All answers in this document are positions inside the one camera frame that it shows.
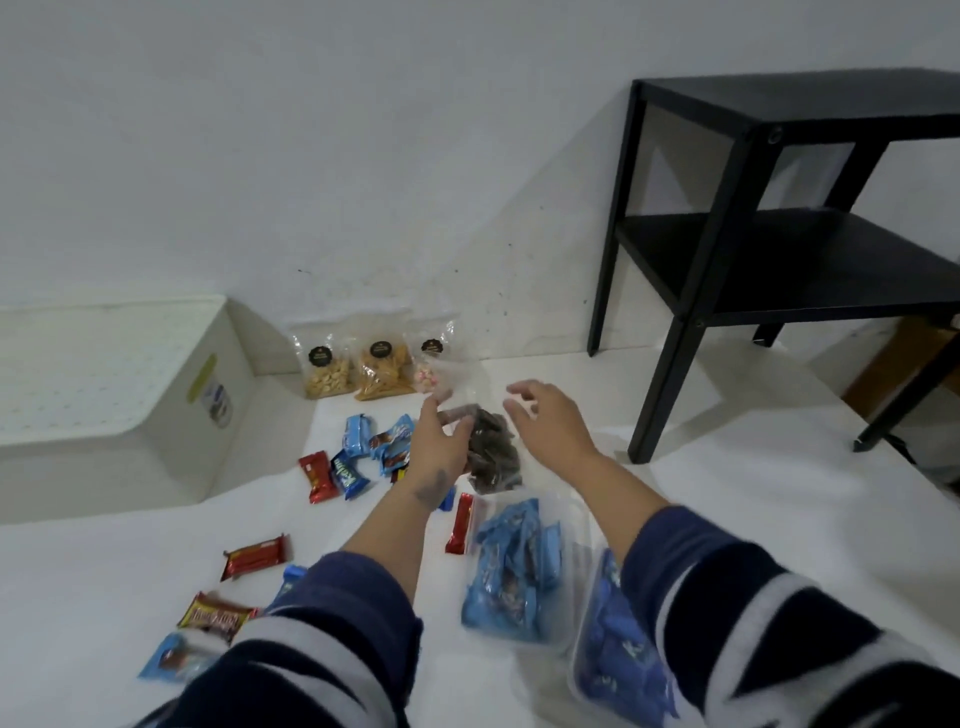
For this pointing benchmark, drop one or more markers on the person's left hand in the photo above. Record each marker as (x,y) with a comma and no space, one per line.
(433,457)

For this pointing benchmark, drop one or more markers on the person's right hand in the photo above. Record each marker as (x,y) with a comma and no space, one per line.
(555,435)

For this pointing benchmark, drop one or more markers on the person's left thumb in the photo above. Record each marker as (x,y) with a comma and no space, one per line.
(459,416)

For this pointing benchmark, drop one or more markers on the person's right thumb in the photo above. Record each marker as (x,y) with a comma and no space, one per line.
(516,418)

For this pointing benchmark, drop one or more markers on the clear bag of dark snacks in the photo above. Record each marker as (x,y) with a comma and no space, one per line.
(495,457)

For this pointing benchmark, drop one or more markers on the person's left forearm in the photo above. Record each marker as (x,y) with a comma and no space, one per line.
(375,570)

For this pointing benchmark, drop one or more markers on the person's right forearm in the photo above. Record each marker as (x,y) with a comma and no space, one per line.
(720,615)

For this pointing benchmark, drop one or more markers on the clear bag of pink sweets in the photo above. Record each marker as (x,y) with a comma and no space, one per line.
(433,364)

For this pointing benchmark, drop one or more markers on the blue snack packet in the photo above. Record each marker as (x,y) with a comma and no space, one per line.
(448,499)
(349,475)
(391,444)
(177,659)
(288,579)
(357,436)

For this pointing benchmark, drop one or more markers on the clear bag of yellow chips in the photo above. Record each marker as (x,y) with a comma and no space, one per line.
(382,369)

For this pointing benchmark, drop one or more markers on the red candy bar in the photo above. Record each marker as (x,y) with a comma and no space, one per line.
(460,523)
(319,477)
(255,558)

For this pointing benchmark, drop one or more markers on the clear bag of peanuts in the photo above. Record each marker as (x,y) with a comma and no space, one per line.
(327,371)

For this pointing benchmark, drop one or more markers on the clear bag of blue packets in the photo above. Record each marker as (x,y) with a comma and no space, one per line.
(514,571)
(616,660)

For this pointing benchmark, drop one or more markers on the black side table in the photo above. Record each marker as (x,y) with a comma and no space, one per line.
(757,255)

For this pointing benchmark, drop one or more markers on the brown and yellow candy bar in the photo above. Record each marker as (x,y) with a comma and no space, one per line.
(217,616)

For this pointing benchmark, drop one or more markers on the white storage box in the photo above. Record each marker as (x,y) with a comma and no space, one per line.
(97,390)

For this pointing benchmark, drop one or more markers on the brown wooden board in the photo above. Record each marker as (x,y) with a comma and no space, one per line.
(896,364)

